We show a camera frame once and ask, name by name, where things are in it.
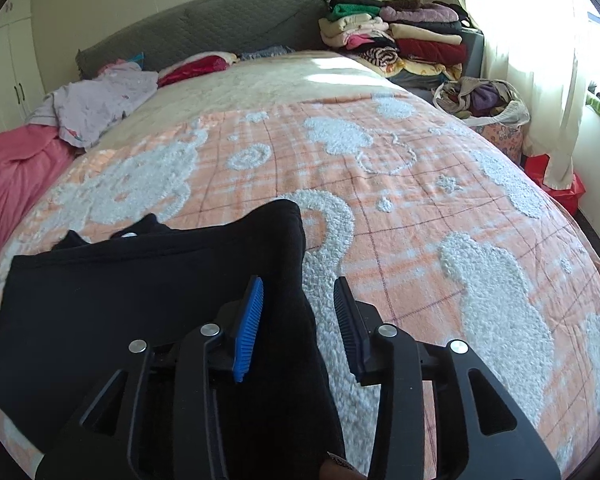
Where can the red plastic bag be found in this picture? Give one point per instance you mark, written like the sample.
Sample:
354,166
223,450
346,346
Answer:
570,187

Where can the cream wardrobe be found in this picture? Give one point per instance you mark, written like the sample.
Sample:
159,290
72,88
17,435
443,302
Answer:
5,75

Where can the blue grey patterned cloth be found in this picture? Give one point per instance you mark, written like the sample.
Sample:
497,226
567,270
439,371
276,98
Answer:
267,52

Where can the black sweater with orange cuffs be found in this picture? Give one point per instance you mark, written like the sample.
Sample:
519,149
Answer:
130,280

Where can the lilac garment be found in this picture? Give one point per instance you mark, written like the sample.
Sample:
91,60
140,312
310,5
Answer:
100,100

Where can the white curtain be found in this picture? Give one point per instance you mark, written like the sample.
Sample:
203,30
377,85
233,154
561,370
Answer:
530,35

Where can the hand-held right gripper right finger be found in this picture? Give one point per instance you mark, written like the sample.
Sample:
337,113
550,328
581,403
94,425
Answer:
347,330

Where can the stack of folded clothes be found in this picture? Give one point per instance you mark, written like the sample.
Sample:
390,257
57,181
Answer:
430,50

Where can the pink quilt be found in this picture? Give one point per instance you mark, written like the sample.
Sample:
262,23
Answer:
15,170

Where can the orange plaid fleece blanket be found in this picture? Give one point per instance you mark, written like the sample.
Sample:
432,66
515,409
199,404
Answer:
405,185

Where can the floral bag of clothes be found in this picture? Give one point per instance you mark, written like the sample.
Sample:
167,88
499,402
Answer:
480,100

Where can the red pillow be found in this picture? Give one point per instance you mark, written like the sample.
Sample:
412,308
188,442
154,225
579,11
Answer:
195,67

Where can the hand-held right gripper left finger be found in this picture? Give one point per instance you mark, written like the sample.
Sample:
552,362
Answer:
247,330

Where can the grey quilted headboard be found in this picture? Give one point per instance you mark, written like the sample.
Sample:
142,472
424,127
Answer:
205,25

